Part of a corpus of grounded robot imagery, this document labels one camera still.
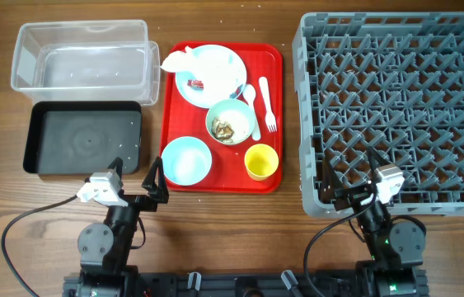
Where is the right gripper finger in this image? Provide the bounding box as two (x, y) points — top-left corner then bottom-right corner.
(321, 160), (344, 202)
(366, 147), (388, 182)

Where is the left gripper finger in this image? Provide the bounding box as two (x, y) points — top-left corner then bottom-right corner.
(107, 157), (123, 182)
(141, 157), (169, 204)

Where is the light blue bowl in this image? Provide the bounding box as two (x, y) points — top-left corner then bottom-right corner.
(161, 136), (213, 186)

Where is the yellow cup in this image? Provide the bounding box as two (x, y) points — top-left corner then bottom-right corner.
(244, 144), (279, 181)

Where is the food scraps and rice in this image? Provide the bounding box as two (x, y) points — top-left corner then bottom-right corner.
(211, 117), (235, 144)

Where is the white plastic fork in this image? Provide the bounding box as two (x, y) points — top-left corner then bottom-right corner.
(259, 77), (277, 132)

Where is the green bowl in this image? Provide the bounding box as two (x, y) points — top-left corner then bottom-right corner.
(205, 99), (254, 145)

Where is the red snack wrapper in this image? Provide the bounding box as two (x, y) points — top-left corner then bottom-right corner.
(187, 80), (204, 90)

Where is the white plastic spoon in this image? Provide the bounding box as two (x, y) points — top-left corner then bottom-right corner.
(242, 84), (261, 141)

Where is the light blue plate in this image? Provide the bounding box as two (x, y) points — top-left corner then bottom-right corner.
(175, 45), (247, 109)

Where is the white napkin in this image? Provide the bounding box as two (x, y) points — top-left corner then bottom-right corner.
(161, 46), (195, 73)

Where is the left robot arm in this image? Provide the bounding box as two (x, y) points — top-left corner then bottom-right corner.
(62, 157), (169, 297)

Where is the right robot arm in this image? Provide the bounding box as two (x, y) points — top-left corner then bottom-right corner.
(321, 148), (428, 296)

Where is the grey dishwasher rack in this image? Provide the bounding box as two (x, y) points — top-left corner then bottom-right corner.
(292, 12), (464, 217)

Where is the clear plastic waste bin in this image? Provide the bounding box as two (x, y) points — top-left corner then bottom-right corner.
(11, 20), (161, 106)

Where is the black rectangular tray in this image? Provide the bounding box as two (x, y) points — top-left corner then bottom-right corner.
(23, 101), (143, 175)

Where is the red serving tray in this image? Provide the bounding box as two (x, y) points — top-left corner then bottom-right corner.
(159, 42), (284, 194)

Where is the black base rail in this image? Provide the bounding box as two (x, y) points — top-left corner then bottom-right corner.
(62, 270), (429, 297)

